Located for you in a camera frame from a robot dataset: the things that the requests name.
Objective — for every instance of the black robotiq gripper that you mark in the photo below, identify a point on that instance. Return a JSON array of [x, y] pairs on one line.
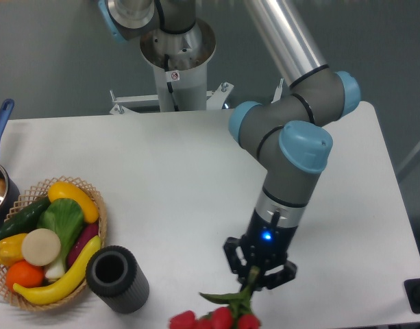
[[264, 245]]

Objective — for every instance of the red tulip bouquet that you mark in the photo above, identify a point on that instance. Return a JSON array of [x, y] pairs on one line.
[[234, 309]]

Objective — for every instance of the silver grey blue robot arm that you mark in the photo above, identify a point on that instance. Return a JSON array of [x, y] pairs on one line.
[[287, 137]]

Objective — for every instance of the dark grey ribbed vase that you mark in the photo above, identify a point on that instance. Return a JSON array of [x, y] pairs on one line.
[[114, 275]]

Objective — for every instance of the black device at edge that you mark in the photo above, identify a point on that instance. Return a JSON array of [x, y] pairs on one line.
[[412, 287]]

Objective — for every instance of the purple sweet potato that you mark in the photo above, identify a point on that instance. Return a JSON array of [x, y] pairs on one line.
[[87, 233]]

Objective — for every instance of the green bok choy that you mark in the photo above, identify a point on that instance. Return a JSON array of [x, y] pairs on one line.
[[65, 218]]

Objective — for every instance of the yellow banana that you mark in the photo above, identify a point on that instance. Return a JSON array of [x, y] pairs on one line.
[[63, 287]]

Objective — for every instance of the green cucumber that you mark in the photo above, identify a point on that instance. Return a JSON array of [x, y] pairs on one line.
[[25, 220]]

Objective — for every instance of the orange fruit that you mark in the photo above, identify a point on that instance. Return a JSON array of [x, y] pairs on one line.
[[24, 274]]

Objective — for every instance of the yellow bell pepper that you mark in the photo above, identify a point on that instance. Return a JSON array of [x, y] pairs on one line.
[[11, 249]]

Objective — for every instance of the woven wicker basket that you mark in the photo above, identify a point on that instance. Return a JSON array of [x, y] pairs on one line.
[[31, 195]]

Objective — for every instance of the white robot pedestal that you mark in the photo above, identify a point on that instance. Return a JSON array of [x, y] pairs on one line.
[[179, 63]]

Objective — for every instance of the blue handled saucepan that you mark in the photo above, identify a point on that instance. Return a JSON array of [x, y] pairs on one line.
[[9, 191]]

